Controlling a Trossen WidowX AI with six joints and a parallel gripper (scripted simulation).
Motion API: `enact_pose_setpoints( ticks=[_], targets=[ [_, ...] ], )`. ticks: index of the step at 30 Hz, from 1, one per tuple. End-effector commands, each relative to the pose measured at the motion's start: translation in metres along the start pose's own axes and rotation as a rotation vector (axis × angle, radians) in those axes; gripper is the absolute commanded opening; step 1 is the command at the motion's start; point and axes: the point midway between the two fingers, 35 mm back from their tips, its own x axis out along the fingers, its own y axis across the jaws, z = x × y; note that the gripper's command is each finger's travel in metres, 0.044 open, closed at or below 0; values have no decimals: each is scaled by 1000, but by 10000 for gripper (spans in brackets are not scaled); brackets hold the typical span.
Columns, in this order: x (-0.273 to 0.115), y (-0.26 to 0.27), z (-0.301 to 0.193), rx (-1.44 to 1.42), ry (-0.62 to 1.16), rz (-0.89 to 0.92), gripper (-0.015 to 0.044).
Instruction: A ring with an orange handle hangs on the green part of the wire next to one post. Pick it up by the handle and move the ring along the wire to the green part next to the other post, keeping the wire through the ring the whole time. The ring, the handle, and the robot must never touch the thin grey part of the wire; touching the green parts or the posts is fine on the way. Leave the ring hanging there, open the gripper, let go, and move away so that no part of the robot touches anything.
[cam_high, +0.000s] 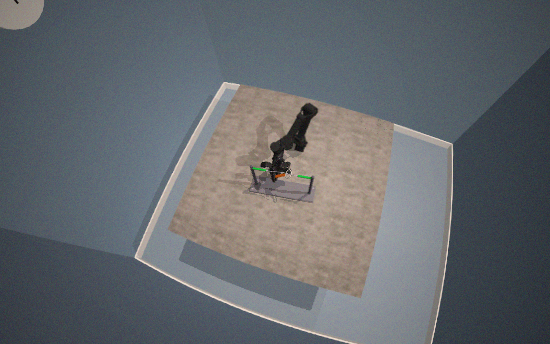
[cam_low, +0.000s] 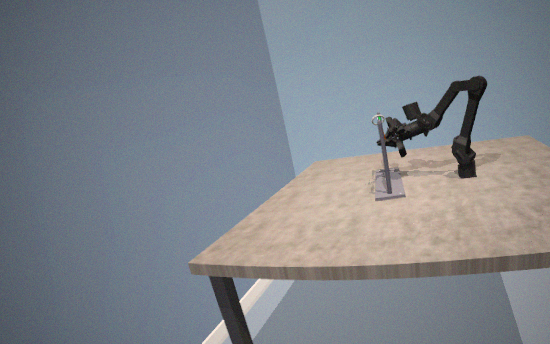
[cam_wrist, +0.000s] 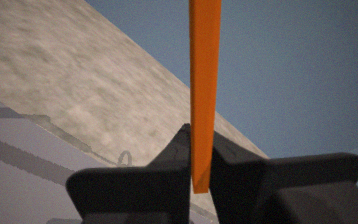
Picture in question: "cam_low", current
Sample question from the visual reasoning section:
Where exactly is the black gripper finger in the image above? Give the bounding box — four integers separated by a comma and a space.
377, 135, 396, 148
377, 127, 391, 143

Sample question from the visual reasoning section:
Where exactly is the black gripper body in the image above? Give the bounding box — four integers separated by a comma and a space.
385, 117, 414, 158

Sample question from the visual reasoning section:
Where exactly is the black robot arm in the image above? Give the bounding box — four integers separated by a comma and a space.
390, 75, 487, 179

